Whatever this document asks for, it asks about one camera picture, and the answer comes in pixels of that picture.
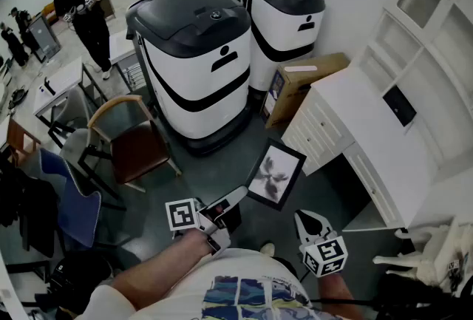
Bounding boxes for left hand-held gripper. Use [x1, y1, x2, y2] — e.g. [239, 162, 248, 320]
[165, 185, 249, 257]

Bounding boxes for grey chair with black legs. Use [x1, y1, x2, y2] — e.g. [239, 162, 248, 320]
[47, 87, 120, 201]

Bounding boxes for black bag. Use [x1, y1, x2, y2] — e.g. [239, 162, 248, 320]
[35, 251, 114, 316]

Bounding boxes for person's white printed shirt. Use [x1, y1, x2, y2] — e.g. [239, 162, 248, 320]
[75, 248, 355, 320]

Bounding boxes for wooden chair with brown seat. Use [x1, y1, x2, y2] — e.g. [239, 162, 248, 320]
[86, 95, 183, 194]

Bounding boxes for white and black mobile robot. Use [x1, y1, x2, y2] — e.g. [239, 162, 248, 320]
[125, 0, 254, 157]
[225, 0, 327, 94]

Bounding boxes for black storage box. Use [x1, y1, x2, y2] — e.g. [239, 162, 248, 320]
[382, 84, 418, 127]

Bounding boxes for blue chair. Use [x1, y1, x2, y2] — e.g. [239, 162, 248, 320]
[21, 147, 127, 256]

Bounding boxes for dark clothes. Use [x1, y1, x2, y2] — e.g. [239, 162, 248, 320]
[0, 159, 60, 259]

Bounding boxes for black framed flower picture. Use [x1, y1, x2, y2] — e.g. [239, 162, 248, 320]
[245, 137, 307, 211]

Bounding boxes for white desk with hutch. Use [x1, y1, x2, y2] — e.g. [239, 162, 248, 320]
[280, 0, 473, 233]

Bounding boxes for black display panel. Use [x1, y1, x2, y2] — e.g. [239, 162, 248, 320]
[27, 13, 62, 64]

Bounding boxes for black body-worn rig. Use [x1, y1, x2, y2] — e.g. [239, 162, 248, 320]
[310, 272, 473, 320]

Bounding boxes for brown wooden table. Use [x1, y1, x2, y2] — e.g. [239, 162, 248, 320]
[0, 115, 42, 166]

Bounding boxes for person's right forearm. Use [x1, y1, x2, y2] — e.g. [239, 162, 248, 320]
[316, 272, 367, 320]

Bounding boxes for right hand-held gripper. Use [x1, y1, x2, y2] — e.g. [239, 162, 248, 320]
[294, 210, 349, 278]

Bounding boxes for person's left forearm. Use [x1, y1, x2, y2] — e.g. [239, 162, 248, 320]
[110, 228, 214, 308]

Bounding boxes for brown cardboard box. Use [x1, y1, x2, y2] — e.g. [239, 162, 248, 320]
[259, 52, 351, 129]

